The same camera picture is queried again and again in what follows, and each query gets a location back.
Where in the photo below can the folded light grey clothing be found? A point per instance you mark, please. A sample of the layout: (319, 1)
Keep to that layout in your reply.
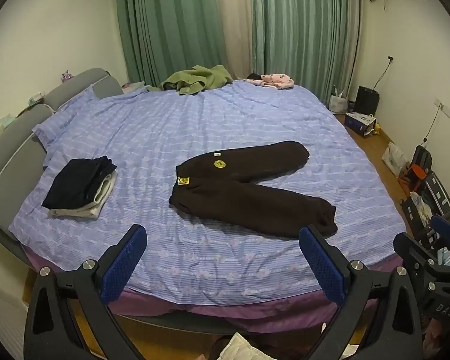
(97, 202)

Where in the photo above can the beige sheer curtain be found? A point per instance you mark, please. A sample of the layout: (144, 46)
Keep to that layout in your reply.
(234, 18)

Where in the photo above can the green curtain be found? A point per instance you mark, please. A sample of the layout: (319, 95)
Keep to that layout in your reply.
(303, 26)
(165, 22)

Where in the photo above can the brown pants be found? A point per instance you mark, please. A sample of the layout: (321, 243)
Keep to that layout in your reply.
(247, 198)

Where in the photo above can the white quilted cloth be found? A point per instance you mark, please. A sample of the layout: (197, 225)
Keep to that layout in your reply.
(240, 348)

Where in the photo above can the pink patterned garment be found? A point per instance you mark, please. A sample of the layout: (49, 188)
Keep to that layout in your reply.
(273, 80)

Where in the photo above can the small purple ornament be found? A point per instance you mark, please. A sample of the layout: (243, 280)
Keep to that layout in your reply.
(66, 76)

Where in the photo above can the orange and black chair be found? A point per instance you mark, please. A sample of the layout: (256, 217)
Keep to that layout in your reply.
(422, 165)

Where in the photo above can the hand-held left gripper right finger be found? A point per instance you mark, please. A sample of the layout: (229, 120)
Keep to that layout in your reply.
(320, 266)

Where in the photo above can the white paper bag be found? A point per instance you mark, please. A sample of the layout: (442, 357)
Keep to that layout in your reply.
(338, 103)

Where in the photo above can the blue cardboard box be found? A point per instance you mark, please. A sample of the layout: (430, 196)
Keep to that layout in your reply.
(360, 122)

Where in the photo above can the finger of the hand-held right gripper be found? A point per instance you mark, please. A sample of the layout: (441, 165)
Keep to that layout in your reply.
(447, 229)
(412, 253)

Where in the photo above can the purple mattress cover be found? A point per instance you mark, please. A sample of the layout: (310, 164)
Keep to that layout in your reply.
(228, 313)

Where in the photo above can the white plastic bag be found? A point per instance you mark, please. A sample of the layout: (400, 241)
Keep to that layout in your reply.
(394, 159)

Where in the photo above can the grey padded headboard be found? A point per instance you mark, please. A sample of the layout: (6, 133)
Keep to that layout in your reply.
(11, 157)

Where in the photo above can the white wall socket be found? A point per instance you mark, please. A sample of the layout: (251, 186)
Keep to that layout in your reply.
(445, 109)

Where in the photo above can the blue floral bed sheet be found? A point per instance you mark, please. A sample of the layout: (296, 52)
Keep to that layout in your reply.
(210, 127)

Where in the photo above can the black floor appliance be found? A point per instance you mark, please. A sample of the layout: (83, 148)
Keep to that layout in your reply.
(367, 99)

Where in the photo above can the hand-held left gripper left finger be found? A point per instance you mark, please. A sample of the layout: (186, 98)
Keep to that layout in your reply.
(125, 258)

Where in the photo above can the green garment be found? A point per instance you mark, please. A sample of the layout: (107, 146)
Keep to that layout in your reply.
(198, 77)

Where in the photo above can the folded dark navy clothing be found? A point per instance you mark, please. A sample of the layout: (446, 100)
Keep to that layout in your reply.
(78, 182)

